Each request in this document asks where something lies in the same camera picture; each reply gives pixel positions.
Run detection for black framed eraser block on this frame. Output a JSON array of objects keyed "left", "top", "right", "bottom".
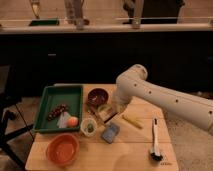
[{"left": 98, "top": 104, "right": 118, "bottom": 123}]

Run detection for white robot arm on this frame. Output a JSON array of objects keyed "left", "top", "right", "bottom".
[{"left": 113, "top": 64, "right": 213, "bottom": 135}]

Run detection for small green cup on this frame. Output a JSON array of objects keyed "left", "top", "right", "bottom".
[{"left": 98, "top": 104, "right": 110, "bottom": 115}]

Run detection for dark red bowl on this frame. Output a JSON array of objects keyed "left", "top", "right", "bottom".
[{"left": 87, "top": 88, "right": 109, "bottom": 108}]

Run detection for blue sponge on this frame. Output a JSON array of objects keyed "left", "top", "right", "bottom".
[{"left": 101, "top": 123, "right": 120, "bottom": 144}]

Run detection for yellow wooden stick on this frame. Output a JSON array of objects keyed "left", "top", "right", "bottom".
[{"left": 122, "top": 115, "right": 143, "bottom": 129}]

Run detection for orange ball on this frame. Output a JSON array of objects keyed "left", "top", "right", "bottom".
[{"left": 67, "top": 116, "right": 78, "bottom": 127}]

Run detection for dark red grapes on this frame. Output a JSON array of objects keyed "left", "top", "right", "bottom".
[{"left": 47, "top": 104, "right": 68, "bottom": 121}]

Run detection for green plastic tray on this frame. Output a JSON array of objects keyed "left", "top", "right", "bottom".
[{"left": 33, "top": 85, "right": 83, "bottom": 133}]

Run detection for white plastic piece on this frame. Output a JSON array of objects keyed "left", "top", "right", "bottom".
[{"left": 57, "top": 112, "right": 71, "bottom": 128}]

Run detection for wooden table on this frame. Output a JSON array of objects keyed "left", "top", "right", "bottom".
[{"left": 25, "top": 83, "right": 180, "bottom": 171}]

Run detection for orange plastic bowl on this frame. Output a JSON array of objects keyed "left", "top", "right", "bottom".
[{"left": 46, "top": 133, "right": 79, "bottom": 167}]

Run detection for green box on counter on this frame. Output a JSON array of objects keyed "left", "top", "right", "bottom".
[{"left": 29, "top": 19, "right": 60, "bottom": 26}]

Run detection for black chair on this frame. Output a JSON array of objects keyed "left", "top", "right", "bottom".
[{"left": 0, "top": 65, "right": 33, "bottom": 171}]

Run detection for brown handled utensil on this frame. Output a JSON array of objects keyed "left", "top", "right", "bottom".
[{"left": 88, "top": 109, "right": 106, "bottom": 127}]

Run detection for white handled dish brush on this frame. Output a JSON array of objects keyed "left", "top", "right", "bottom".
[{"left": 150, "top": 118, "right": 163, "bottom": 162}]

